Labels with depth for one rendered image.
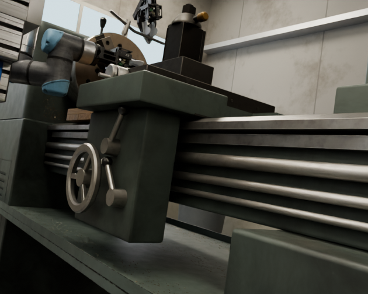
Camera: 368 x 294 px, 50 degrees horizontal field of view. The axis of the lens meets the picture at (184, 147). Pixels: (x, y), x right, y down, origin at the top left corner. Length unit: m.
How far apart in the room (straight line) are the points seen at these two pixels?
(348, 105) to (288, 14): 4.18
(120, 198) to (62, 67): 0.58
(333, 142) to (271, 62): 4.14
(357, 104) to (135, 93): 0.38
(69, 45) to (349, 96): 0.86
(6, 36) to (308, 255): 0.74
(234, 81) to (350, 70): 1.50
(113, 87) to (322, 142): 0.43
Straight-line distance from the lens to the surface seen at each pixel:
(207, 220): 4.04
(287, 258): 0.52
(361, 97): 0.65
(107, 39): 1.51
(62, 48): 1.26
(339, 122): 0.58
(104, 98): 0.85
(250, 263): 0.56
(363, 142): 0.57
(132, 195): 0.77
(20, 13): 0.97
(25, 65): 1.28
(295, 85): 4.42
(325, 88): 4.21
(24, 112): 1.58
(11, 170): 1.59
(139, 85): 0.73
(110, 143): 0.83
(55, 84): 1.23
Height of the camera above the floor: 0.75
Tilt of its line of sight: 4 degrees up
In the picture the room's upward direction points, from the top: 8 degrees clockwise
